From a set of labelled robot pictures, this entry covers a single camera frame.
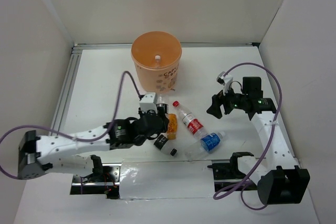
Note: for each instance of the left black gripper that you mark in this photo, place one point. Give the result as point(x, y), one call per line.
point(165, 128)

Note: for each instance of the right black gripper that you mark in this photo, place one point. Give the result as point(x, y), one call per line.
point(217, 100)

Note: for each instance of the clear bottle dark blue label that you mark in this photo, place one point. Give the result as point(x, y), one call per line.
point(162, 103)

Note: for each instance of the orange juice bottle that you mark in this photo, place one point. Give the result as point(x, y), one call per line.
point(172, 127)

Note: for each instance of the clear bottle black label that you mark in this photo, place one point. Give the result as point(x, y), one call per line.
point(164, 145)

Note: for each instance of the clear bottle white cap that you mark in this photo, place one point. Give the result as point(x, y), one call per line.
point(157, 61)

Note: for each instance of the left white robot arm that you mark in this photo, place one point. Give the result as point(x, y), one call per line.
point(39, 155)

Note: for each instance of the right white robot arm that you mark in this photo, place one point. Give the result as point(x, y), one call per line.
point(280, 180)

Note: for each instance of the orange plastic bin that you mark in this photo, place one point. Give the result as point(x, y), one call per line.
point(143, 51)

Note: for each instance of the clear bottle red label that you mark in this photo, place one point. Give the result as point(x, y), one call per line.
point(191, 122)

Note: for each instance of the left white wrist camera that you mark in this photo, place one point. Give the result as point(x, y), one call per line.
point(148, 102)

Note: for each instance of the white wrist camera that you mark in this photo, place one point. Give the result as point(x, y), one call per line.
point(225, 80)
point(148, 102)

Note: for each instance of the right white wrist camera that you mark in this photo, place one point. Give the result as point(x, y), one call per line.
point(225, 80)

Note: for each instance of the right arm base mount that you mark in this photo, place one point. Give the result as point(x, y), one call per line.
point(226, 173)

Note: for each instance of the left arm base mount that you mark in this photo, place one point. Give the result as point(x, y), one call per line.
point(104, 179)

